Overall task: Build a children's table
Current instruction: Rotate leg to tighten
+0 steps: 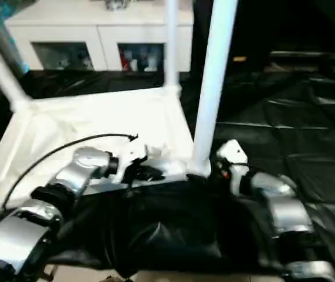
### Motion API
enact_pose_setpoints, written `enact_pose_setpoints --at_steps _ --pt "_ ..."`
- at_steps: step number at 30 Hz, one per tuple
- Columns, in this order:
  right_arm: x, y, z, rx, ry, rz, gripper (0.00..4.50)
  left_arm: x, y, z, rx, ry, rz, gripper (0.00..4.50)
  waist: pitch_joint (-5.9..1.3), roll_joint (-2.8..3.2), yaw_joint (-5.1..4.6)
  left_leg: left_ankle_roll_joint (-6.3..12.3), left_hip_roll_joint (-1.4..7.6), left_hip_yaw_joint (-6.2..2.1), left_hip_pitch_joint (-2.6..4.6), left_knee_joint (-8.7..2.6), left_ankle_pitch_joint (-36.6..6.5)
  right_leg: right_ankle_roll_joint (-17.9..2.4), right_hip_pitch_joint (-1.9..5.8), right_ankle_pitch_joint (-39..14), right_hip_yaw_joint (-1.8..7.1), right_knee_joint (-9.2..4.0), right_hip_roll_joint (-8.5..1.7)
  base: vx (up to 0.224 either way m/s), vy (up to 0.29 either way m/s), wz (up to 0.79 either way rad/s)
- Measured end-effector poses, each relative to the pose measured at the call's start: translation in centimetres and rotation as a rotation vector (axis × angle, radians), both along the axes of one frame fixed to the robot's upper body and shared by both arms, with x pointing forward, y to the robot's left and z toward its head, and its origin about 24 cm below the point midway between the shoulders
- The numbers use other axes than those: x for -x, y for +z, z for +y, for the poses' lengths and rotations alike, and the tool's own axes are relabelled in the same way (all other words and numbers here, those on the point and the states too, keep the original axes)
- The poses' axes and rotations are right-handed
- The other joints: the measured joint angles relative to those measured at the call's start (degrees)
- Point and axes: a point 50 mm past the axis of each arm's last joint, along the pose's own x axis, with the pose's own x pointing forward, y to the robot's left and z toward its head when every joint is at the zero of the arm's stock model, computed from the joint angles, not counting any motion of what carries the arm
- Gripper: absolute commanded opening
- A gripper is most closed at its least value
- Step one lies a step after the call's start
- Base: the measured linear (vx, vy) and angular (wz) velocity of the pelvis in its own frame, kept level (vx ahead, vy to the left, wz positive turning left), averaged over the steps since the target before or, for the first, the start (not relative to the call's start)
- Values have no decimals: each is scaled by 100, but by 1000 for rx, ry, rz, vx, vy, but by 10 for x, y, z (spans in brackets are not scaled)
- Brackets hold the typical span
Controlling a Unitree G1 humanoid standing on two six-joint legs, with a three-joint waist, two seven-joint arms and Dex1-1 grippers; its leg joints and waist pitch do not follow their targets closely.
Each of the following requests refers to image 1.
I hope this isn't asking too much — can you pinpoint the dark low bench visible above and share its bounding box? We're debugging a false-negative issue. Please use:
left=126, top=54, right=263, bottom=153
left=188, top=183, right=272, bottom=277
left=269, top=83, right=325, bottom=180
left=268, top=49, right=335, bottom=75

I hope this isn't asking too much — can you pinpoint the clear glass jar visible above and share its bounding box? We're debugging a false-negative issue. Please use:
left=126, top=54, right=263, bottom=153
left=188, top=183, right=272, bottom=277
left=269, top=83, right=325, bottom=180
left=105, top=0, right=127, bottom=9

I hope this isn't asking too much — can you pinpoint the white plastic table top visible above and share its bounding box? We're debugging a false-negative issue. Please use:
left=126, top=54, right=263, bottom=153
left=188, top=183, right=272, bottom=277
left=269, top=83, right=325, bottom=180
left=0, top=85, right=212, bottom=223

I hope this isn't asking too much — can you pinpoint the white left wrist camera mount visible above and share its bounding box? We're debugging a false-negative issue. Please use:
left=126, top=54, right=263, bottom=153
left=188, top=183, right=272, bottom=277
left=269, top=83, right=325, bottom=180
left=117, top=140, right=151, bottom=183

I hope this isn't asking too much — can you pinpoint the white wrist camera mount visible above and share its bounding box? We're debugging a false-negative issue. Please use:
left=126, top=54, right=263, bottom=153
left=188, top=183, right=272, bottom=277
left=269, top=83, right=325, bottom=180
left=117, top=140, right=151, bottom=183
left=215, top=139, right=249, bottom=195

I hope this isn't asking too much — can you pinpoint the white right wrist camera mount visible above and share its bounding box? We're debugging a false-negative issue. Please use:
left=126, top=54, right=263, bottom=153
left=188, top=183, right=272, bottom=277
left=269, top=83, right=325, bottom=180
left=215, top=139, right=249, bottom=195

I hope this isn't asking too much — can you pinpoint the black mat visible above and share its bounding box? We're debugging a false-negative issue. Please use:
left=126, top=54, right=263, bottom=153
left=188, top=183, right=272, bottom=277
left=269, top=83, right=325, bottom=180
left=0, top=69, right=335, bottom=277

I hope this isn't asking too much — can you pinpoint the white plastic table leg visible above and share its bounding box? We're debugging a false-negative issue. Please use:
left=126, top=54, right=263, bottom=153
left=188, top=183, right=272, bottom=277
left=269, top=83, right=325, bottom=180
left=0, top=11, right=32, bottom=109
left=165, top=0, right=182, bottom=92
left=192, top=0, right=239, bottom=177

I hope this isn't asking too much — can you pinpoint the white glass-door cabinet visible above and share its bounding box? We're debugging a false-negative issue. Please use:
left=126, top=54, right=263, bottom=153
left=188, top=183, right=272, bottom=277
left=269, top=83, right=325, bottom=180
left=4, top=0, right=194, bottom=73

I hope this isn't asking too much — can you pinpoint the black speaker with gold label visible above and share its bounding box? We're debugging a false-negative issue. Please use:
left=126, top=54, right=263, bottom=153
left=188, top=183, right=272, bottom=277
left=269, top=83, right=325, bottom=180
left=190, top=0, right=335, bottom=74

